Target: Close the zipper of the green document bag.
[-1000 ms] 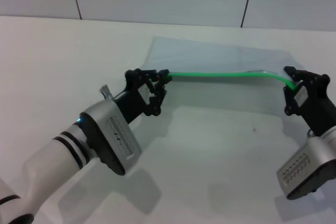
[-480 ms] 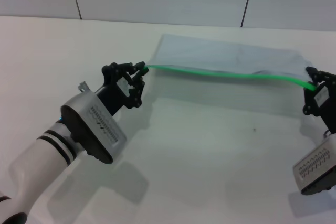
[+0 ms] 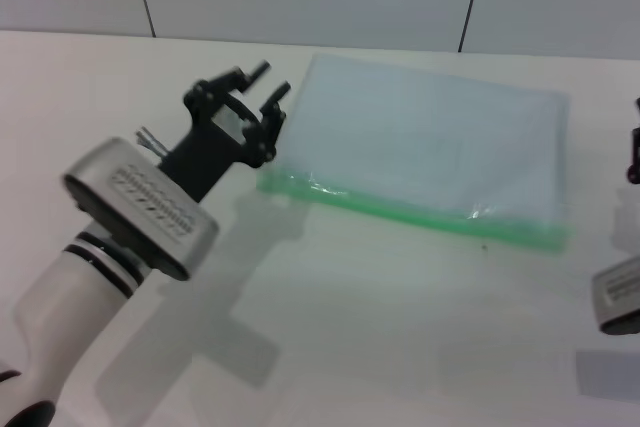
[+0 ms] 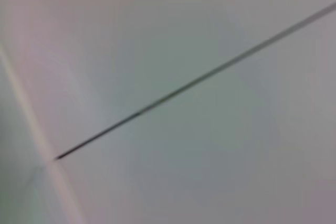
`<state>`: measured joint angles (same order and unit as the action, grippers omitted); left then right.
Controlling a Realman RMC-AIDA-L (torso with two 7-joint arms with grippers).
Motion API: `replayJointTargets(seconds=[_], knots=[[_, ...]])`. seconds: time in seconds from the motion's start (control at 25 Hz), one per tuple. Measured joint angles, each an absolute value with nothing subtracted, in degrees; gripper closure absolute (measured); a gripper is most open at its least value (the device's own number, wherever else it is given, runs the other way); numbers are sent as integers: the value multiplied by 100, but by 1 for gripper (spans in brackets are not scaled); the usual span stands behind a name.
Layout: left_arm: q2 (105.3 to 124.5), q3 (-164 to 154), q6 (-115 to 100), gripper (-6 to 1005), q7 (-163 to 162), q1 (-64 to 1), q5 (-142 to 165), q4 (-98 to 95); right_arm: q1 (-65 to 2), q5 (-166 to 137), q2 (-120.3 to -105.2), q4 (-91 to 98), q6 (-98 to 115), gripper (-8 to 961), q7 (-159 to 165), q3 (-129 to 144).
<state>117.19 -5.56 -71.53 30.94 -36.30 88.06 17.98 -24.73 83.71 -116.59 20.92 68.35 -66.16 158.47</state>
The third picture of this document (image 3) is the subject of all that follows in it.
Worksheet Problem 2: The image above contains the clear green-zip document bag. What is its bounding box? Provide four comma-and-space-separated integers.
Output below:
255, 52, 574, 255

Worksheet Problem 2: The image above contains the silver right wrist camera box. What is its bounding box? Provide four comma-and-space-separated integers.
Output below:
591, 255, 640, 337

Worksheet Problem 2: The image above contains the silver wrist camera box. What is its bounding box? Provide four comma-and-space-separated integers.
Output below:
591, 255, 640, 337
61, 137, 221, 283

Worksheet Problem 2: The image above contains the silver metal connector stub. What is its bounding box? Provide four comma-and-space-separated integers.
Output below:
135, 126, 170, 159

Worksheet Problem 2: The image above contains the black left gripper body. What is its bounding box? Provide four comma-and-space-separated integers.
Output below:
158, 88, 279, 204

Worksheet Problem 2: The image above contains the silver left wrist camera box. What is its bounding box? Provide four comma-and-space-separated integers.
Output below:
61, 137, 221, 283

